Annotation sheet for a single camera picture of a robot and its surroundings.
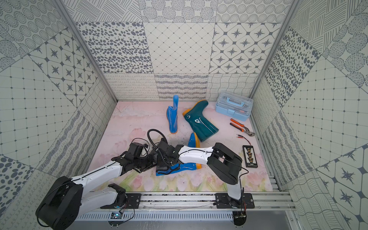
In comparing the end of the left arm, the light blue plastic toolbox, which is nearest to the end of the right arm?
the end of the left arm

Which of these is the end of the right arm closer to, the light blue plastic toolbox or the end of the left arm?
the end of the left arm

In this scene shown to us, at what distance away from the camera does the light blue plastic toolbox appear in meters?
1.05
